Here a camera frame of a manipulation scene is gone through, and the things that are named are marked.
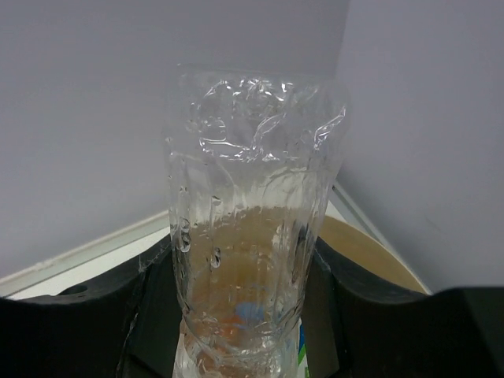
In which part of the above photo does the clear bottle blue cap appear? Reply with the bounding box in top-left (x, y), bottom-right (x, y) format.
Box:
top-left (165, 65), bottom-right (350, 377)

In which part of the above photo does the green label water bottle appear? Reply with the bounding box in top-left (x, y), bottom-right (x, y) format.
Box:
top-left (294, 320), bottom-right (309, 378)

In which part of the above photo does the beige round bin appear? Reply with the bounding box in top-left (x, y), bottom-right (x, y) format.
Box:
top-left (320, 216), bottom-right (428, 294)

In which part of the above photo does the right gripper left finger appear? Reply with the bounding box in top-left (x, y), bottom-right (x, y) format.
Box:
top-left (1, 238), bottom-right (181, 377)

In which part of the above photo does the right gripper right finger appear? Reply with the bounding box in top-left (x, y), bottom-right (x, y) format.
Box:
top-left (302, 240), bottom-right (503, 377)

